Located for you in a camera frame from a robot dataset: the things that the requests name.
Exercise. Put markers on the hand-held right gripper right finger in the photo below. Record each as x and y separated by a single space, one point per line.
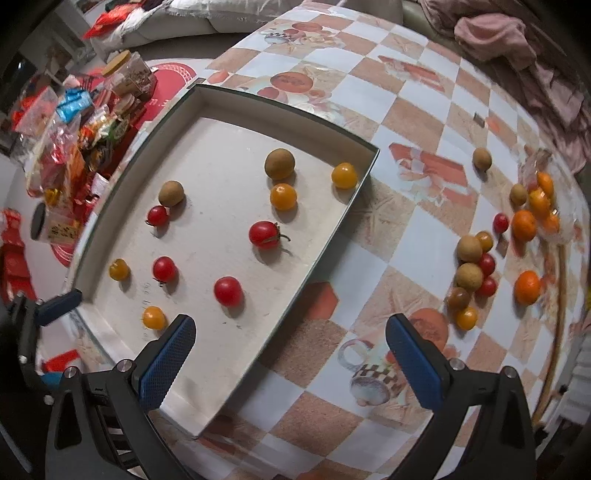
415 364

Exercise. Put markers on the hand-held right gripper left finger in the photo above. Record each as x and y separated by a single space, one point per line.
168 360

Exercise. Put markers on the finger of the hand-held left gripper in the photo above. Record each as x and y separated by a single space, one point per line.
60 302
34 378

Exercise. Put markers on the yellow cherry tomato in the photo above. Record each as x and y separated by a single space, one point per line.
154 317
119 269
283 196
344 175
485 240
466 318

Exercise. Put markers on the brown longan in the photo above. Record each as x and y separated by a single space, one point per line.
279 163
469 248
482 159
469 277
171 193
518 194

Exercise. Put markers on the red cherry tomato with stem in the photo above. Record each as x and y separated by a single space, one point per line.
264 234

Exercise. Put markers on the white shallow cardboard tray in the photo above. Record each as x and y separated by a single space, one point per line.
217 152

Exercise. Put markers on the red round mat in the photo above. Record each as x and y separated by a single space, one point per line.
171 78
64 253

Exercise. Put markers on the jar with black lid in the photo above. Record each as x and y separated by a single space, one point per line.
55 228

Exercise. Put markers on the dark brownish cherry tomato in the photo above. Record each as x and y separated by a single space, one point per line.
458 298

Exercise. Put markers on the orange tangerine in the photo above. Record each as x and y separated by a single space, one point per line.
525 225
551 222
545 183
539 203
527 287

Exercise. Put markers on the small brown scrap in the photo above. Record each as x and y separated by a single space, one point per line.
502 247

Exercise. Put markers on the curved wooden rod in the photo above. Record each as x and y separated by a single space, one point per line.
561 295

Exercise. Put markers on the pile of snack packets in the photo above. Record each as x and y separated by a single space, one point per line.
69 138

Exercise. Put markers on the clear plastic bag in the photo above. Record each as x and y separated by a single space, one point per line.
535 161

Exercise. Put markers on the jar with wooden lid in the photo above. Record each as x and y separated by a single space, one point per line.
129 76

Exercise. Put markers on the checkered printed tablecloth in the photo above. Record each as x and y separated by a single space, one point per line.
415 115

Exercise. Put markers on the red foil snack bag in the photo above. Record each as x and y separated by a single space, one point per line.
106 23

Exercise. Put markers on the beige sofa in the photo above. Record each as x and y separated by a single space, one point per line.
152 30

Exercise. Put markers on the pile of pink clothes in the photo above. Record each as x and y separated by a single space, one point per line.
508 37

